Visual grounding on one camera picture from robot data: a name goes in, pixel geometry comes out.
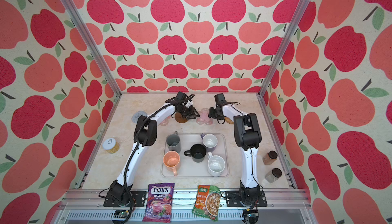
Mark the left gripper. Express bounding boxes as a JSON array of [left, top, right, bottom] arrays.
[[177, 105, 201, 120]]

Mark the brown wooden round coaster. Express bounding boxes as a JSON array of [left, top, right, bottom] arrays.
[[175, 112, 189, 124]]

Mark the rattan woven round coaster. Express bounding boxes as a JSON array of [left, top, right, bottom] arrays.
[[224, 117, 234, 125]]

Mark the pink flower coaster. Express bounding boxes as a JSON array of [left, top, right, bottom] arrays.
[[197, 108, 213, 126], [159, 116, 170, 126]]

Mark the grey woven round coaster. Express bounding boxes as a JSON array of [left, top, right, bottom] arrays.
[[131, 111, 148, 123]]

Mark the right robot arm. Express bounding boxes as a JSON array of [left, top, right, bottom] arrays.
[[208, 105, 262, 206]]

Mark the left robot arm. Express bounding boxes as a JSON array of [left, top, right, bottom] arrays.
[[105, 101, 200, 207]]

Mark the grey mug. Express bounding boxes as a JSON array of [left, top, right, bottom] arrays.
[[166, 131, 181, 153]]

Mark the black mug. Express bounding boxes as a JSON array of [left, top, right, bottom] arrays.
[[184, 144, 207, 163]]

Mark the translucent plastic tray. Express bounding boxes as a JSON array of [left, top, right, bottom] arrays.
[[178, 133, 230, 178]]

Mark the orange mug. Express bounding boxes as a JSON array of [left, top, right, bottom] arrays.
[[163, 151, 181, 176]]

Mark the brown spice jar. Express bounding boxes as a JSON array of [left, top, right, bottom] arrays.
[[262, 151, 278, 165]]

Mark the clear jar black lid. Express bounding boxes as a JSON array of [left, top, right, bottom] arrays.
[[265, 168, 282, 183]]

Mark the green snack bag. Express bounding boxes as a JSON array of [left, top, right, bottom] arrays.
[[192, 185, 221, 222]]

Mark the purple Fox's candy bag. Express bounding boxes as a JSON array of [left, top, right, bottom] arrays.
[[143, 183, 175, 223]]

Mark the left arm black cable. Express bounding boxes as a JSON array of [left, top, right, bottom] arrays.
[[122, 93, 196, 224]]

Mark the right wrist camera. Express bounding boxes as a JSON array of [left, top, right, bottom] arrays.
[[214, 93, 227, 106]]

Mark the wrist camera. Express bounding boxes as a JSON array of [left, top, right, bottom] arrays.
[[214, 93, 227, 106], [175, 91, 188, 103]]

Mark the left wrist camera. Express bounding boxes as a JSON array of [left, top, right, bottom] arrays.
[[175, 91, 188, 103]]

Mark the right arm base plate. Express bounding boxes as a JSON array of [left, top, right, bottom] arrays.
[[224, 188, 268, 208]]

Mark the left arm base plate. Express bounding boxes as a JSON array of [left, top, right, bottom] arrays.
[[103, 191, 147, 208]]

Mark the front aluminium frame rail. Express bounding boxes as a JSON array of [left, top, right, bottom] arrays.
[[50, 188, 317, 224]]

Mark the right aluminium frame post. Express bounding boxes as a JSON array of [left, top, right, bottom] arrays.
[[258, 0, 310, 99]]

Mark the aluminium frame post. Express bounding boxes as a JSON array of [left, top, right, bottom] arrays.
[[60, 0, 121, 97], [258, 0, 310, 99]]

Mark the left aluminium frame post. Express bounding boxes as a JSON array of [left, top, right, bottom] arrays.
[[60, 0, 121, 97]]

